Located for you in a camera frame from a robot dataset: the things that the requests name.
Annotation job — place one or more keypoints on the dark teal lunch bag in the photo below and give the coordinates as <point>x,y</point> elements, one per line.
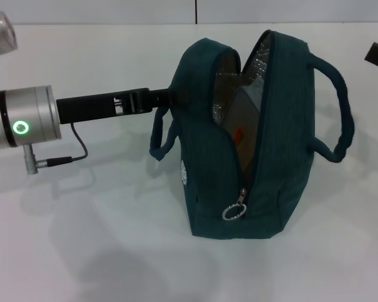
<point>286,157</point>

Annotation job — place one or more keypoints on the clear blue-rimmed food container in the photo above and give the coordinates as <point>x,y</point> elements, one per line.
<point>245,126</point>

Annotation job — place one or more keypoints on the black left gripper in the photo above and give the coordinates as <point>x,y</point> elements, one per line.
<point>97,107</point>

